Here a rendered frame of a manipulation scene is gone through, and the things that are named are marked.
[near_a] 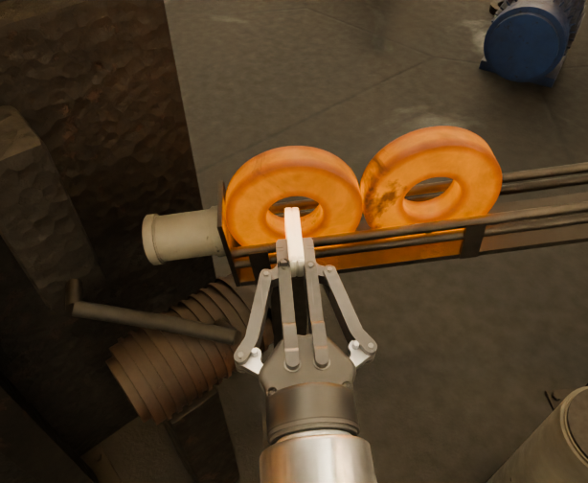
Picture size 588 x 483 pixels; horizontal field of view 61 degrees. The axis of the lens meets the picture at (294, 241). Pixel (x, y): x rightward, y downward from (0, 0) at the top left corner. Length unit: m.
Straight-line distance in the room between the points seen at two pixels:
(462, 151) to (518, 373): 0.88
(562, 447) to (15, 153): 0.68
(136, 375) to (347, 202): 0.34
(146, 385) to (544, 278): 1.16
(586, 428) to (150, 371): 0.53
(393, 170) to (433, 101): 1.59
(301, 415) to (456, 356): 0.94
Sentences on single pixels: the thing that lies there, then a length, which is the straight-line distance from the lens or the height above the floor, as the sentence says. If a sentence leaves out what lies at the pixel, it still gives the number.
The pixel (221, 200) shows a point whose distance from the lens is 0.56.
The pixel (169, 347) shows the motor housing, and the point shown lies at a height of 0.53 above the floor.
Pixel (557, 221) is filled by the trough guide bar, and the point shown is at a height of 0.69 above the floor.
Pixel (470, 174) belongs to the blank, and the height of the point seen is 0.75.
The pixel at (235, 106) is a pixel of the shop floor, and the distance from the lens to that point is 2.02.
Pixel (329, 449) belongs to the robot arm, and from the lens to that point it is 0.39.
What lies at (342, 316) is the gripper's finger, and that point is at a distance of 0.47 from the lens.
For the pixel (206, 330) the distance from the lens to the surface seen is 0.65.
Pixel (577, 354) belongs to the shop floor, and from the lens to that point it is 1.44.
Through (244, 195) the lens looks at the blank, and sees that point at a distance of 0.53.
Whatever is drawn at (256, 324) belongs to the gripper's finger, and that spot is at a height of 0.72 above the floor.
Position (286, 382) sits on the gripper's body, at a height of 0.71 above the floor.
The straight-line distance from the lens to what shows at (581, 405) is 0.73.
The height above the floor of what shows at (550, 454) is 0.46.
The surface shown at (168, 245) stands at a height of 0.68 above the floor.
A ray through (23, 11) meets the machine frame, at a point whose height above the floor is 0.87.
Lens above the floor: 1.11
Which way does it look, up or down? 48 degrees down
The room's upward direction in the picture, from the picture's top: straight up
